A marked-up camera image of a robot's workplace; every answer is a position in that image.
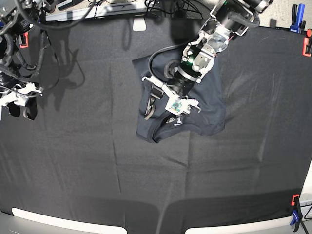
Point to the blue bar clamp far right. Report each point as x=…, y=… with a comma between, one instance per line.
x=298, y=24

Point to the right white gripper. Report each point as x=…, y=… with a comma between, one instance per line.
x=21, y=95

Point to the red blue clamp near right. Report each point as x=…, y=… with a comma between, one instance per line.
x=296, y=212

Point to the red black clamp far right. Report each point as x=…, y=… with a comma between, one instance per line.
x=307, y=44

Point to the dark navy t-shirt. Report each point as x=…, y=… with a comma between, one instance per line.
x=211, y=119

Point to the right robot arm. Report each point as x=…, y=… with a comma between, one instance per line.
x=14, y=69

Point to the black table cover cloth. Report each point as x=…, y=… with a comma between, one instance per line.
x=81, y=159

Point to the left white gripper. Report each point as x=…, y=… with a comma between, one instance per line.
x=157, y=89

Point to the white tag on cloth edge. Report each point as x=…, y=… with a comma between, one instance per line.
x=139, y=24

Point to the red black clamp far left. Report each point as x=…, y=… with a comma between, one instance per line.
x=23, y=40

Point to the red black clamp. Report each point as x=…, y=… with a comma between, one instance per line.
x=307, y=44
x=23, y=40

